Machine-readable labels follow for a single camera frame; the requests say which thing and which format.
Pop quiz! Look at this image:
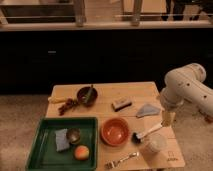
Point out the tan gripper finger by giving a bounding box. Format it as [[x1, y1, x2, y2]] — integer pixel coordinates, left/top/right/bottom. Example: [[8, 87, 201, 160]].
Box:
[[162, 111, 175, 127]]

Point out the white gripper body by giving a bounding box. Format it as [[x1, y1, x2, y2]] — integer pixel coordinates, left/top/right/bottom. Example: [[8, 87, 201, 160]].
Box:
[[159, 88, 183, 111]]

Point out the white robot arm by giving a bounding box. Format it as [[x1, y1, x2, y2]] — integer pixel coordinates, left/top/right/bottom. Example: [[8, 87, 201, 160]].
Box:
[[159, 63, 213, 123]]

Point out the red bowl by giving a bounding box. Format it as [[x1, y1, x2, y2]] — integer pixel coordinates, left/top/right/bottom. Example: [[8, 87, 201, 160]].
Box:
[[100, 117, 130, 147]]

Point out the green utensil in bowl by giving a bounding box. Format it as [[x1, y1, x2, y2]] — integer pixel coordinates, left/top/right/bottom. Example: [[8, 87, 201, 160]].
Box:
[[84, 84, 93, 101]]

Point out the dark brown bowl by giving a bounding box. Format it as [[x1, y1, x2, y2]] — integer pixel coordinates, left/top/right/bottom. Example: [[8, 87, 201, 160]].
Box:
[[77, 86, 98, 107]]

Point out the small metal bowl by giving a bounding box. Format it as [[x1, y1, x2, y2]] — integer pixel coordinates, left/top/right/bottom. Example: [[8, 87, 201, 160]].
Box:
[[66, 129, 81, 144]]

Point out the blue grey cloth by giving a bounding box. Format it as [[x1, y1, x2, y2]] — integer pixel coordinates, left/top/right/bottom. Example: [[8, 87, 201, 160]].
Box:
[[136, 104, 161, 118]]

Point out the silver fork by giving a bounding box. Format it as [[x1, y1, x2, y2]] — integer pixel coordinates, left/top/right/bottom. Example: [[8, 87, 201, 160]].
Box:
[[104, 152, 139, 170]]

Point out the orange peach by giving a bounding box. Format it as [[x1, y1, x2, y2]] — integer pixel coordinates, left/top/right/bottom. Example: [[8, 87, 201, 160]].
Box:
[[74, 145, 90, 160]]

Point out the bunch of dark grapes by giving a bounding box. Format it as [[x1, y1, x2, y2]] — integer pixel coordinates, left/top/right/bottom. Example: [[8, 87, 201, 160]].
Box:
[[58, 99, 79, 116]]

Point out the green plastic tray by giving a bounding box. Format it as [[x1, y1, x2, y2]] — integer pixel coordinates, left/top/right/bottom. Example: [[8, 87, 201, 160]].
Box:
[[25, 117, 98, 171]]

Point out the blue sponge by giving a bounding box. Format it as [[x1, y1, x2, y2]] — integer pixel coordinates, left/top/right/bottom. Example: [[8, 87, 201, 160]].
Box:
[[55, 129, 70, 152]]

